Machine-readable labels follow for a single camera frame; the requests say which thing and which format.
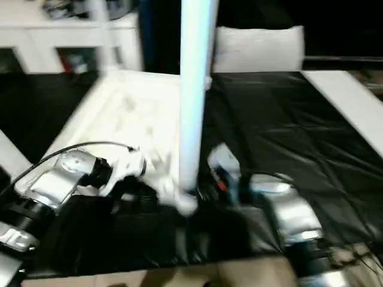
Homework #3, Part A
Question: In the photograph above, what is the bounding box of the white flat board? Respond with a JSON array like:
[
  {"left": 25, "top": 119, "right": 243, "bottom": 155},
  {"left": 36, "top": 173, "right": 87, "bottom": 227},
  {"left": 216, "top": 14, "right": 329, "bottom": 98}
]
[{"left": 302, "top": 69, "right": 383, "bottom": 145}]

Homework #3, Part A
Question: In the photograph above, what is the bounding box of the grey clutter on cabinet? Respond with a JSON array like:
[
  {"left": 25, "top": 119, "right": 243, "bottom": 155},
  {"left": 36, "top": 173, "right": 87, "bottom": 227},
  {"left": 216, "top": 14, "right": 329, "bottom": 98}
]
[{"left": 41, "top": 0, "right": 139, "bottom": 22}]

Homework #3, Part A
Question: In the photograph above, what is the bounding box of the white plastic table top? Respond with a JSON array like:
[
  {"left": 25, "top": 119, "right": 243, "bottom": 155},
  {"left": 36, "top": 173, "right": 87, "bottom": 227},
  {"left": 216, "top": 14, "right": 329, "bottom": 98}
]
[{"left": 42, "top": 71, "right": 214, "bottom": 216}]

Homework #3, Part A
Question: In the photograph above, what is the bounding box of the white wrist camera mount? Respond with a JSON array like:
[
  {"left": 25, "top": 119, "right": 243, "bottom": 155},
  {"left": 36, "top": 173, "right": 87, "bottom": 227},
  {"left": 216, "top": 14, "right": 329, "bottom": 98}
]
[
  {"left": 206, "top": 142, "right": 241, "bottom": 180},
  {"left": 98, "top": 147, "right": 148, "bottom": 197}
]

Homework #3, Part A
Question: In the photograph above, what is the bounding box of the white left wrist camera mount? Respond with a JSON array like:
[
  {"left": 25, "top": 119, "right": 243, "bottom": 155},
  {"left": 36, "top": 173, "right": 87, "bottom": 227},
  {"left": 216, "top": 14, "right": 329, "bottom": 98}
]
[{"left": 98, "top": 147, "right": 148, "bottom": 197}]

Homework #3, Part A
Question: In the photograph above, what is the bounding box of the black metal stand leg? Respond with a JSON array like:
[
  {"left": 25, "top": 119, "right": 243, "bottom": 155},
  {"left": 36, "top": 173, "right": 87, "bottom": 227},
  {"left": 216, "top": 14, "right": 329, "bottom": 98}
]
[{"left": 328, "top": 244, "right": 383, "bottom": 267}]

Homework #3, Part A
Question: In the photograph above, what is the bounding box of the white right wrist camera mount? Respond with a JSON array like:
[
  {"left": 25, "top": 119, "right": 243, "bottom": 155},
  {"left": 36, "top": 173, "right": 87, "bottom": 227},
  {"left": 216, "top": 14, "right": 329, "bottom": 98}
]
[{"left": 206, "top": 142, "right": 241, "bottom": 180}]

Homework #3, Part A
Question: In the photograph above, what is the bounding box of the white plastic table leg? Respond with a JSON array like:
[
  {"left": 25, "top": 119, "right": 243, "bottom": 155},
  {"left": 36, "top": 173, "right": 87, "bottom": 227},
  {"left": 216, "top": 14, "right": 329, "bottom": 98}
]
[
  {"left": 177, "top": 0, "right": 220, "bottom": 199},
  {"left": 0, "top": 128, "right": 34, "bottom": 180},
  {"left": 89, "top": 0, "right": 120, "bottom": 76}
]

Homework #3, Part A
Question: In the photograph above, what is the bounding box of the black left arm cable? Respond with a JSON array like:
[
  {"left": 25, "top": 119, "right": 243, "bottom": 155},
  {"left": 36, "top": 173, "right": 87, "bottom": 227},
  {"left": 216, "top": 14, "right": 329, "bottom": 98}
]
[{"left": 0, "top": 141, "right": 138, "bottom": 198}]

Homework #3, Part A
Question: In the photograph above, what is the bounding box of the white cushion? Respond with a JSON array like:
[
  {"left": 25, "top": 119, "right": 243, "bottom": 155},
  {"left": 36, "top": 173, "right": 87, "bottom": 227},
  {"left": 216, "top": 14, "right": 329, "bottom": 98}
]
[{"left": 212, "top": 25, "right": 306, "bottom": 74}]

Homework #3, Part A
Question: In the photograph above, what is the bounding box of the white cabinet with glass doors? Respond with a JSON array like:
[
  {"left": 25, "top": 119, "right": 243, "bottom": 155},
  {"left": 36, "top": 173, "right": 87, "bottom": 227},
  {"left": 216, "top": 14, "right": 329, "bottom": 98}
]
[{"left": 0, "top": 0, "right": 144, "bottom": 76}]

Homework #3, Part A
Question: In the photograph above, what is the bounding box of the black work mat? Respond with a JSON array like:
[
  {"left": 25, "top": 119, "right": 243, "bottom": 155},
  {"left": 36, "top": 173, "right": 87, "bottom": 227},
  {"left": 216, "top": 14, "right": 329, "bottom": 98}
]
[{"left": 0, "top": 69, "right": 383, "bottom": 277}]

